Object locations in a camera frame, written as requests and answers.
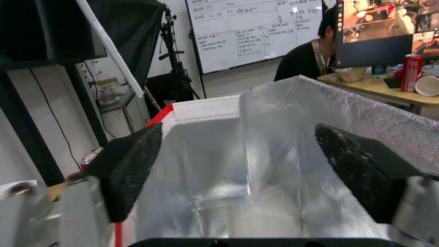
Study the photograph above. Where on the person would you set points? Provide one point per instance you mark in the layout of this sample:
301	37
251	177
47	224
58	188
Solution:
308	54

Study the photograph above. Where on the foil-lined red delivery bag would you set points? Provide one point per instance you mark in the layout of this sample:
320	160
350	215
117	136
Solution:
260	159

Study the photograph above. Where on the black softbox light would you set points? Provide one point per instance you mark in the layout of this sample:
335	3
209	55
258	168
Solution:
103	33

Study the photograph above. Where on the black tripod stand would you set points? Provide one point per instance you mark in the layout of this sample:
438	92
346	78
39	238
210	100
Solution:
175	61

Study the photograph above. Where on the pale bowl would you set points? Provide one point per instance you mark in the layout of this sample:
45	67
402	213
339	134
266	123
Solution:
350	74

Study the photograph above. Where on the wooden desk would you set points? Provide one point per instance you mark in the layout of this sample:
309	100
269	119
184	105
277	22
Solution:
384	90

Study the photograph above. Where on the blue labelled container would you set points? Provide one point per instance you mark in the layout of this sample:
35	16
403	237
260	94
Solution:
380	69

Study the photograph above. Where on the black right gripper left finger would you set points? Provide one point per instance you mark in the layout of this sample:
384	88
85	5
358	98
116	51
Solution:
132	164

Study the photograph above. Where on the small red can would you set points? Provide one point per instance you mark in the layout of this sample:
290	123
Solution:
85	164

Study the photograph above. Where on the white paper cup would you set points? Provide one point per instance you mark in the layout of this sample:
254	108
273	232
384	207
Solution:
428	86

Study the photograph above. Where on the grey cart with clutter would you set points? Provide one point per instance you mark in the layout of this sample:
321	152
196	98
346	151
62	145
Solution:
109	100

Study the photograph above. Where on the white whiteboard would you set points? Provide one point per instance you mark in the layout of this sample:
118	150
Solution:
253	31

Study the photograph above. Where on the red soda can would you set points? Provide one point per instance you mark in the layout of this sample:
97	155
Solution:
411	72

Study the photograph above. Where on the computer monitor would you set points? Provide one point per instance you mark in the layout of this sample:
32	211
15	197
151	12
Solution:
387	28

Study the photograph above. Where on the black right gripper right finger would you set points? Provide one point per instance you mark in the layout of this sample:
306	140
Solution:
356	167

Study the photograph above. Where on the white diffuser pole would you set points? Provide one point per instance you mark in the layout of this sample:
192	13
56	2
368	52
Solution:
109	49

